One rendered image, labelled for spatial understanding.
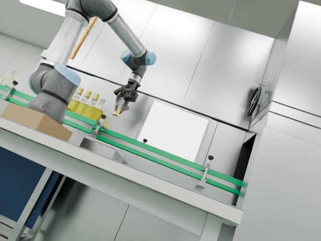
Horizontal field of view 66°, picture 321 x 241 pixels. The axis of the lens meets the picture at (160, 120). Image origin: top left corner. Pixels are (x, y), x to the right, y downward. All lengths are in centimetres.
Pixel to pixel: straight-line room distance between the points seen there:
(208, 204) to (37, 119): 64
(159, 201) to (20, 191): 96
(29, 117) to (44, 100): 9
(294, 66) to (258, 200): 78
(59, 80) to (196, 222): 72
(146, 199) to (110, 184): 12
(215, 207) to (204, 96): 122
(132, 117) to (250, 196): 89
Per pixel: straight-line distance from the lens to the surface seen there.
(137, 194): 74
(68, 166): 86
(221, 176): 146
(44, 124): 96
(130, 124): 168
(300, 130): 146
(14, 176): 157
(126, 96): 148
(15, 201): 154
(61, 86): 105
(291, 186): 137
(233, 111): 178
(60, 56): 122
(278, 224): 134
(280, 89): 151
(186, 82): 183
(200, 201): 66
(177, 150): 162
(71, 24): 128
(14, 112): 104
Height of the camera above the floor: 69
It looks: 17 degrees up
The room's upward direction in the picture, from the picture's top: 23 degrees clockwise
